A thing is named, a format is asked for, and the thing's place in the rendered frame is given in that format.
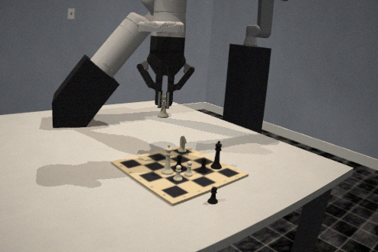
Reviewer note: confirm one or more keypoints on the white pawn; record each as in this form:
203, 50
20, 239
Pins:
178, 177
188, 173

